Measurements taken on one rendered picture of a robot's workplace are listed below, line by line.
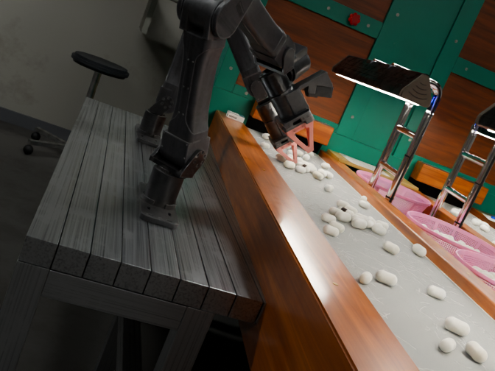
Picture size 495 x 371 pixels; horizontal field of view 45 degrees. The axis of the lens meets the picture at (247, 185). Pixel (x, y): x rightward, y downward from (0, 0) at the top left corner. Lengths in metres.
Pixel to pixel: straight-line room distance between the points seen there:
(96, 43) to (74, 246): 3.18
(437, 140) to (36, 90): 2.59
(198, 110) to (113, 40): 2.92
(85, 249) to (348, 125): 1.55
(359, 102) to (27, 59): 2.39
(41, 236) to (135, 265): 0.14
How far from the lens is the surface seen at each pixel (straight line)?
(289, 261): 0.89
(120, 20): 3.98
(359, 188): 1.81
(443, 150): 2.45
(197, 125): 1.10
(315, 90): 1.31
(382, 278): 1.03
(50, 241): 0.87
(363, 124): 2.30
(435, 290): 1.10
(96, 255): 0.87
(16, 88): 4.08
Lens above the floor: 1.02
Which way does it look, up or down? 12 degrees down
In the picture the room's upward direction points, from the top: 22 degrees clockwise
